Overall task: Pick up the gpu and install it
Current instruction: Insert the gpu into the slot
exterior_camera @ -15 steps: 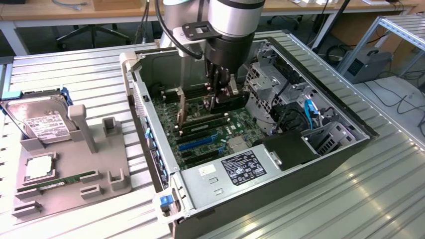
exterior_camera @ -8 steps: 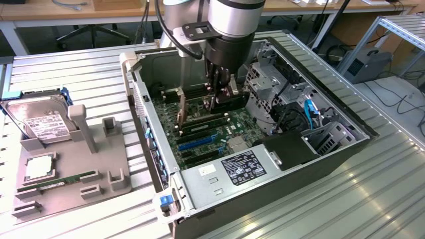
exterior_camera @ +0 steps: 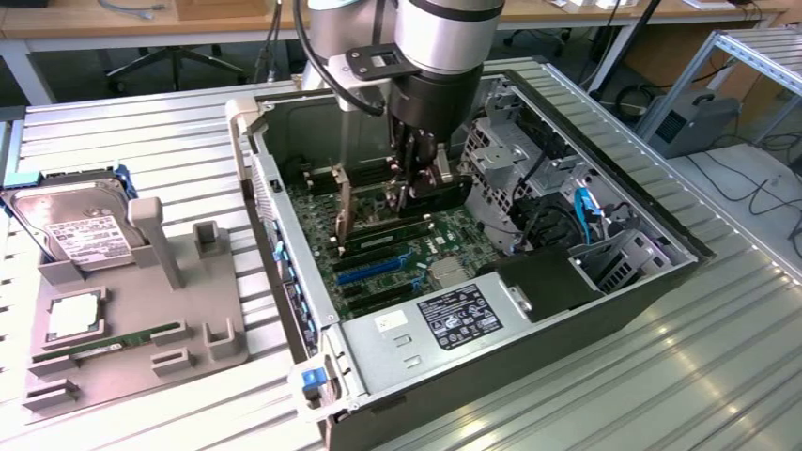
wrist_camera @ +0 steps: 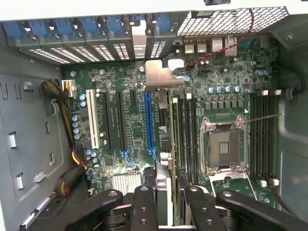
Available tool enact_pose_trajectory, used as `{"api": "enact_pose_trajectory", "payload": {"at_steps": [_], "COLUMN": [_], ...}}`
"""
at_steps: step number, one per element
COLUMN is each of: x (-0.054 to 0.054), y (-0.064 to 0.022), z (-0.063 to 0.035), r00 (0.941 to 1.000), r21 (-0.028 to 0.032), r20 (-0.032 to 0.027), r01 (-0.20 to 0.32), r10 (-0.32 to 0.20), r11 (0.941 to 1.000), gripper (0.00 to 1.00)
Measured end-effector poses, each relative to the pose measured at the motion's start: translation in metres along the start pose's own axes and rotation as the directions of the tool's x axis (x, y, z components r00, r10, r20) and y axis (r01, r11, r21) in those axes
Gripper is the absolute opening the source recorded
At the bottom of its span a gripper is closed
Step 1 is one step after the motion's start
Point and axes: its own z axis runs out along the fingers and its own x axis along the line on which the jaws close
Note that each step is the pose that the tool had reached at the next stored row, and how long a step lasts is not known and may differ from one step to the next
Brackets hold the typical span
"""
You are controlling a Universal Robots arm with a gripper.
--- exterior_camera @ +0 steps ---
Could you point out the wooden office desk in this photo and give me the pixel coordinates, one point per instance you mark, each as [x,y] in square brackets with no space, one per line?
[63,26]
[689,16]

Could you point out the grey power supply unit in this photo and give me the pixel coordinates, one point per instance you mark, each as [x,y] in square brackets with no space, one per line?
[401,347]

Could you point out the grey perforated disk bay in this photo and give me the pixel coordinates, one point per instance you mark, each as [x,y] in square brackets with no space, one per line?
[626,263]

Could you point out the green Dell motherboard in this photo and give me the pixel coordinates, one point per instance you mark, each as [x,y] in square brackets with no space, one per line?
[451,235]

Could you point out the silver hard disk drive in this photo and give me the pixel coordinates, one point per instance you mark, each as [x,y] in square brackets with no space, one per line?
[68,221]

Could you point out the aluminium shelf frame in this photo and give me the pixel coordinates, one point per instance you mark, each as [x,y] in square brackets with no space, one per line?
[758,51]

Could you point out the silver finned chipset heatsink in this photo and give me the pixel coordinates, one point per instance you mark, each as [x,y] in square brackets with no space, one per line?
[447,273]

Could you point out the graphics card with metal bracket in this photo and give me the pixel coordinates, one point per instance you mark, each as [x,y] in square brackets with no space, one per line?
[438,197]

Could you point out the blue case latch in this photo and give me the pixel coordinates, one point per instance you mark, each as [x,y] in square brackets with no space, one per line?
[313,379]

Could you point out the blue plastic disk carrier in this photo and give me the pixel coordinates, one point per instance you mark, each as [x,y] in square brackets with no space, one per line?
[22,181]

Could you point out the labelled green RAM stick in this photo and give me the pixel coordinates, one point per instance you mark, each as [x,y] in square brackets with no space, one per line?
[385,240]

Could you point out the grey plastic parts rack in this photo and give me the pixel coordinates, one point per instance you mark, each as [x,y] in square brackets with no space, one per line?
[144,329]

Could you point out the black office chair base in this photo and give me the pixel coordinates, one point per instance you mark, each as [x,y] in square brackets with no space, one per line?
[179,56]
[545,35]

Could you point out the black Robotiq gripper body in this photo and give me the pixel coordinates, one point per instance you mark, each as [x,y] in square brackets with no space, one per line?
[433,103]

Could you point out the silver CPU chip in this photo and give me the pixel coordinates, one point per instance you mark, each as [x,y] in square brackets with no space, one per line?
[75,315]

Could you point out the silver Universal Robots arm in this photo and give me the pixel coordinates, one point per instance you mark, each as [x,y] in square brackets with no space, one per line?
[445,28]

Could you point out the open black PC case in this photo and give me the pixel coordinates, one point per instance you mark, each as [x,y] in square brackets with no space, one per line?
[626,338]

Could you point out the blue expansion slot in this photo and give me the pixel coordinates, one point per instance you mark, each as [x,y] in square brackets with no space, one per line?
[370,271]

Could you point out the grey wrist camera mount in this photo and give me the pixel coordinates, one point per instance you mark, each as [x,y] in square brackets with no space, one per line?
[377,61]

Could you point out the grey metal drive cage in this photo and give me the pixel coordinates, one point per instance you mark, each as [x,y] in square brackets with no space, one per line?
[495,155]

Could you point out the black plastic shroud box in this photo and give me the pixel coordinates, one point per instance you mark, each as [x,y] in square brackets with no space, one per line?
[545,282]

